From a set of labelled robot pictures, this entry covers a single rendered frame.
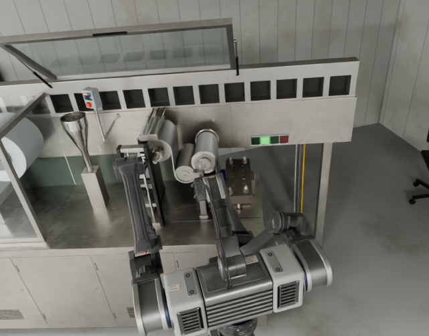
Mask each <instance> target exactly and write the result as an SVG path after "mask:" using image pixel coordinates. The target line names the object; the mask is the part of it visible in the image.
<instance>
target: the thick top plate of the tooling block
mask: <svg viewBox="0 0 429 336"><path fill-rule="evenodd" d="M232 161H233V163H232V164H228V159H226V169H227V168H229V169H230V178H229V179H226V187H227V188H228V187H231V188H232V191H233V194H232V195H230V200H231V202H232V204H244V203H253V200H252V179H251V169H250V159H247V161H248V162H247V163H242V159H232ZM244 185H247V186H248V188H249V191H250V192H249V193H244V192H243V190H244Z"/></svg>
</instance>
